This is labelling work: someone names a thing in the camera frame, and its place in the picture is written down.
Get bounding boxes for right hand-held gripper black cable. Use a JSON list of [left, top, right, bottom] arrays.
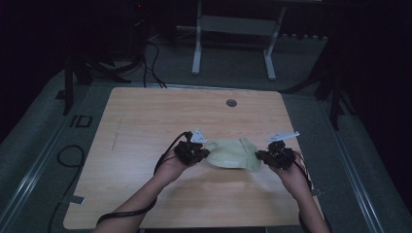
[[292, 150, 314, 192]]

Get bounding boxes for person's left hand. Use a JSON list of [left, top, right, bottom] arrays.
[[154, 151, 195, 187]]

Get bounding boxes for black looped floor cable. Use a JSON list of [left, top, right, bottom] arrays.
[[48, 145, 86, 233]]

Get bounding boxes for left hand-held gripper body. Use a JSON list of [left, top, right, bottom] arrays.
[[174, 128, 209, 166]]

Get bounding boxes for grey tape piece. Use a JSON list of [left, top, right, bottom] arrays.
[[68, 195, 86, 206]]

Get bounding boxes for black floor cables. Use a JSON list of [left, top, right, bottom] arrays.
[[141, 38, 168, 89]]

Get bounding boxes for metal floor rail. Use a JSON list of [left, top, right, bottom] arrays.
[[0, 96, 98, 227], [319, 100, 388, 233]]

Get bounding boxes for person's right hand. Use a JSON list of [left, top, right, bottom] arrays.
[[270, 159, 310, 200]]

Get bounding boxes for black metal stand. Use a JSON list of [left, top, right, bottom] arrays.
[[55, 56, 132, 117], [281, 61, 356, 131]]

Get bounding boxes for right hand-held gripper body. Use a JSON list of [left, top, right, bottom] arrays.
[[265, 130, 300, 171]]

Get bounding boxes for white desk frame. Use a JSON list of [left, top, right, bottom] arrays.
[[191, 0, 288, 82]]

